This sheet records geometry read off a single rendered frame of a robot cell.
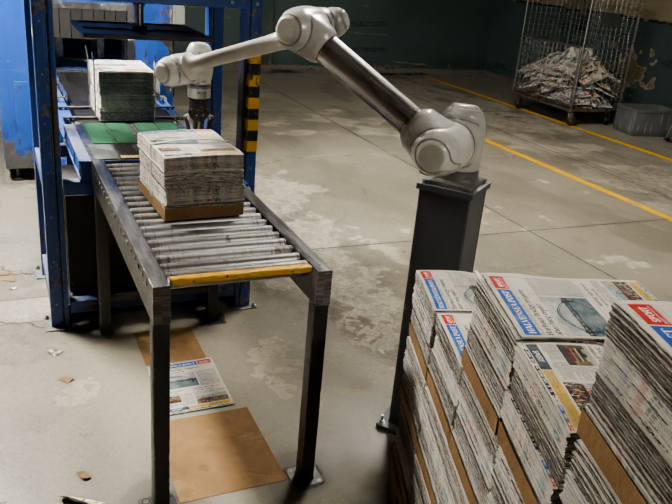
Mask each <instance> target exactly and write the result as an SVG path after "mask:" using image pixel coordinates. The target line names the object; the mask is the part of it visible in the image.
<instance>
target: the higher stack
mask: <svg viewBox="0 0 672 504"><path fill-rule="evenodd" d="M611 307H612V310H610V311H609V314H610V319H608V322H607V326H608V327H606V328H605V330H606V331H605V332H604V334H605V337H606V338H605V339H604V340H605V341H604V344H603V345H604V346H602V349H603V350H601V352H600V354H601V360H602V362H601V364H599V367H598V368H597V369H598V370H599V371H596V372H595V374H596V376H595V377H596V378H595V379H596V380H595V382H594V383H593V386H592V388H591V393H590V394H591V395H592V396H591V397H590V401H591V402H590V403H591V404H589V403H587V404H586V405H587V406H585V409H586V414H587V415H588V416H589V418H590V419H591V421H592V422H593V424H594V425H595V427H596V428H597V430H598V431H599V433H600V434H601V436H602V437H603V439H604V441H605V442H606V444H607V445H608V447H609V448H610V450H611V451H612V453H613V454H614V456H615V457H616V459H617V460H618V462H619V463H620V465H621V466H622V468H623V469H624V471H625V472H626V474H627V475H628V477H629V478H630V480H631V481H632V483H633V484H634V486H635V487H636V489H637V490H638V492H639V493H640V494H641V496H642V497H643V499H644V500H645V502H646V503H647V504H672V302H668V301H643V300H614V304H612V305H611ZM574 446H575V448H576V451H572V455H573V459H571V462H570V463H569V465H570V469H566V473H567V474H565V479H564V481H565V483H564V484H563V486H564V487H563V492H561V494H559V496H560V499H561V501H562V503H563V504H622V503H621V501H620V499H619V498H618V496H617V495H616V493H615V492H614V490H613V488H612V487H611V485H610V484H609V482H608V481H607V479H606V477H605V476H604V474H603V473H602V471H601V470H600V468H599V466H598V465H597V463H596V462H595V460H594V459H593V457H592V456H591V454H590V452H589V451H588V449H587V448H586V446H585V445H584V443H583V441H582V440H581V439H578V440H576V442H574Z"/></svg>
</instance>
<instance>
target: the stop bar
mask: <svg viewBox="0 0 672 504"><path fill-rule="evenodd" d="M312 271H313V267H312V266H311V265H310V264H309V263H308V264H297V265H286V266H276V267H265V268H254V269H244V270H233V271H222V272H211V273H201V274H190V275H179V276H169V277H168V284H169V285H170V286H177V285H188V284H198V283H208V282H218V281H228V280H238V279H248V278H258V277H269V276H279V275H289V274H299V273H309V272H312Z"/></svg>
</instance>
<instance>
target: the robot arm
mask: <svg viewBox="0 0 672 504"><path fill-rule="evenodd" d="M349 26H350V21H349V17H348V14H347V12H346V11H345V10H343V9H342V8H338V7H329V8H326V7H313V6H297V7H293V8H291V9H288V10H287V11H285V12H284V13H283V15H282V16H281V17H280V19H279V21H278V23H277V25H276V32H274V33H272V34H269V35H266V36H263V37H260V38H257V39H253V40H250V41H246V42H243V43H239V44H236V45H232V46H229V47H225V48H222V49H218V50H215V51H212V50H211V47H210V46H209V45H208V44H206V43H204V42H191V43H190V44H189V46H188V48H187V50H186V52H185V53H179V54H173V55H171V56H167V57H164V58H162V59H161V60H159V61H158V62H157V64H156V65H155V76H156V78H157V80H158V81H159V82H160V83H161V84H163V85H165V86H170V87H175V86H182V85H187V96H188V97H190V98H189V110H188V113H187V114H186V115H183V116H182V118H183V119H184V121H185V124H186V129H187V130H189V129H191V128H190V124H189V121H188V120H189V116H190V117H191V119H192V120H193V129H198V122H199V123H200V126H199V129H204V121H205V120H206V118H207V117H208V122H207V126H206V129H211V126H212V122H213V120H214V119H215V117H214V116H213V115H211V114H210V112H209V110H208V108H209V99H208V98H210V96H211V79H212V76H213V67H215V66H219V65H223V64H227V63H231V62H235V61H240V60H244V59H248V58H252V57H256V56H260V55H264V54H268V53H272V52H276V51H281V50H286V49H288V50H291V51H292V52H294V53H296V54H298V55H300V56H301V57H303V58H305V59H307V60H308V61H310V62H313V63H320V64H321V65H322V66H323V67H324V68H325V69H327V70H328V71H329V72H330V73H331V74H332V75H333V76H335V77H336V78H337V79H338V80H339V81H340V82H342V83H343V84H344V85H345V86H346V87H347V88H348V89H350V90H351V91H352V92H353V93H354V94H355V95H356V96H358V97H359V98H360V99H361V100H362V101H363V102H365V103H366V104H367V105H368V106H369V107H370V108H371V109H373V110H374V111H375V112H376V113H377V114H378V115H380V116H381V117H382V118H383V119H384V120H385V121H386V122H388V123H389V124H390V125H391V126H392V127H393V128H394V129H396V130H397V131H398V132H399V133H400V141H401V146H402V147H403V148H404V149H405V150H406V152H407V153H408V154H409V155H410V157H411V158H412V160H413V163H414V164H415V166H416V167H417V168H418V169H419V172H420V173H421V174H423V175H426V176H427V177H424V178H422V183H425V184H432V185H436V186H441V187H445V188H450V189H454V190H459V191H462V192H465V193H473V190H475V189H476V188H477V187H479V186H480V185H482V184H485V183H486V181H487V179H486V178H483V177H480V176H479V167H480V163H481V159H482V154H483V149H484V143H485V135H486V122H485V117H484V114H483V112H482V110H481V109H480V108H479V107H478V106H476V105H471V104H464V103H453V104H451V105H450V106H448V107H447V108H446V110H445V111H444V112H443V114H442V115H441V114H439V113H438V112H436V111H435V110H433V109H422V110H421V109H420V108H419V107H417V106H416V105H415V104H414V103H413V102H412V101H411V100H409V99H408V98H407V97H406V96H405V95H404V94H402V93H401V92H400V91H399V90H398V89H397V88H395V87H394V86H393V85H392V84H391V83H390V82H388V81H387V80H386V79H385V78H384V77H383V76H381V75H380V74H379V73H378V72H377V71H376V70H374V69H373V68H372V67H371V66H370V65H369V64H367V63H366V62H365V61H364V60H363V59H362V58H360V57H359V56H358V55H357V54H356V53H355V52H353V51H352V50H351V49H350V48H349V47H348V46H346V45H345V44H344V43H343V42H342V41H341V40H339V39H338V38H339V37H340V36H342V35H343V34H344V33H345V32H346V31H347V30H348V28H349Z"/></svg>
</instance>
